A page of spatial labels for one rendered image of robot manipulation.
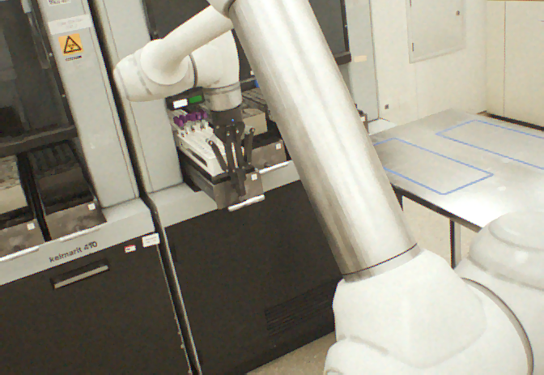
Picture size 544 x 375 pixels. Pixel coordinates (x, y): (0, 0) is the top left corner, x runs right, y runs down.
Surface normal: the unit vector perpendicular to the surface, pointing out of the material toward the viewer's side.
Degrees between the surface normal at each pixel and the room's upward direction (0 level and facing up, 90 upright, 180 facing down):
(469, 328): 54
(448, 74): 90
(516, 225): 7
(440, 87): 90
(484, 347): 48
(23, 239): 90
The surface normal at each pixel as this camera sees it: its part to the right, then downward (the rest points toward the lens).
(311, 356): -0.15, -0.91
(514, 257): -0.50, -0.35
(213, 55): 0.39, 0.21
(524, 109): -0.89, 0.30
